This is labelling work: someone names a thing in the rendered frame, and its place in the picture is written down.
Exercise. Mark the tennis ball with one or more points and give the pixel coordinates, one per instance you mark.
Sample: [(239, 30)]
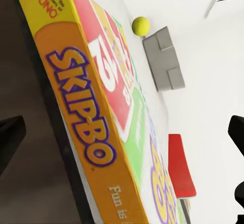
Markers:
[(141, 26)]

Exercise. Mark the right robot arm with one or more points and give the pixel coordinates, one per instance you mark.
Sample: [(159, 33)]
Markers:
[(239, 197)]

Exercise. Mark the toy box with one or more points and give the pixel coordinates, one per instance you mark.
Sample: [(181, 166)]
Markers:
[(163, 61)]

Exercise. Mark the desk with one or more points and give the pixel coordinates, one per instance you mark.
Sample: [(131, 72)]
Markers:
[(44, 182)]

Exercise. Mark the swivel chair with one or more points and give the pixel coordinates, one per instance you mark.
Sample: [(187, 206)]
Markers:
[(178, 169)]

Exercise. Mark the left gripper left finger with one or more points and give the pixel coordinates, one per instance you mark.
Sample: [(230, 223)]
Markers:
[(12, 132)]

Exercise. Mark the board game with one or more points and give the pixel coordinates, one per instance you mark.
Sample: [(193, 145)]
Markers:
[(88, 62)]

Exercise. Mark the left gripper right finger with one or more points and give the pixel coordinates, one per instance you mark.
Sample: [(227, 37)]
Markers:
[(236, 131)]

